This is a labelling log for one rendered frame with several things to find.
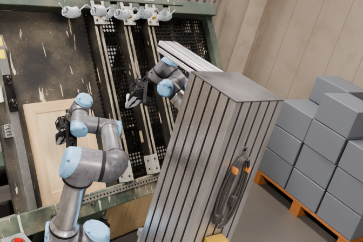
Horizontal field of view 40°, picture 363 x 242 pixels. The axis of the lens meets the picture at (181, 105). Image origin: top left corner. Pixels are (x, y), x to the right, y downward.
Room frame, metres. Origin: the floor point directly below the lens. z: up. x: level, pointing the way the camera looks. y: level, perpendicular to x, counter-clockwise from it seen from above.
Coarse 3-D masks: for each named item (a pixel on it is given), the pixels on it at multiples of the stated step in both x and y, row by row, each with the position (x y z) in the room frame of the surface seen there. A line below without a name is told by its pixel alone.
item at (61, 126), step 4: (64, 116) 2.08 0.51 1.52; (56, 120) 2.10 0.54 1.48; (60, 120) 2.08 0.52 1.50; (64, 120) 2.08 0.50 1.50; (68, 120) 2.03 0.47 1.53; (56, 124) 2.09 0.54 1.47; (60, 124) 2.06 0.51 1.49; (64, 124) 2.07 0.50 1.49; (56, 128) 2.09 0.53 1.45; (60, 128) 2.06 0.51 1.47; (64, 128) 2.05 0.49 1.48; (64, 132) 2.05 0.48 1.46; (64, 136) 2.07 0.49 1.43
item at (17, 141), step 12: (0, 36) 2.50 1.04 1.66; (0, 48) 2.47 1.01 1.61; (0, 60) 2.44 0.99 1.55; (0, 72) 2.42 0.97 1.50; (0, 84) 2.41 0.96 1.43; (12, 120) 2.32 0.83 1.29; (12, 132) 2.30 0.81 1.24; (12, 144) 2.29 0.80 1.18; (24, 156) 2.28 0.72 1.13; (24, 168) 2.24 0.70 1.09; (24, 180) 2.21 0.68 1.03; (24, 192) 2.18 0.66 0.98; (24, 204) 2.17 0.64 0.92
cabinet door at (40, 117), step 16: (32, 112) 2.46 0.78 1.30; (48, 112) 2.53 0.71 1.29; (64, 112) 2.62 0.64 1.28; (32, 128) 2.41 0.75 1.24; (48, 128) 2.49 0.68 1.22; (32, 144) 2.36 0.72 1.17; (48, 144) 2.44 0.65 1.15; (64, 144) 2.52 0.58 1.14; (80, 144) 2.60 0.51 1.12; (96, 144) 2.68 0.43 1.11; (48, 160) 2.39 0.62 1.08; (48, 176) 2.34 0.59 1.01; (48, 192) 2.30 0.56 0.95
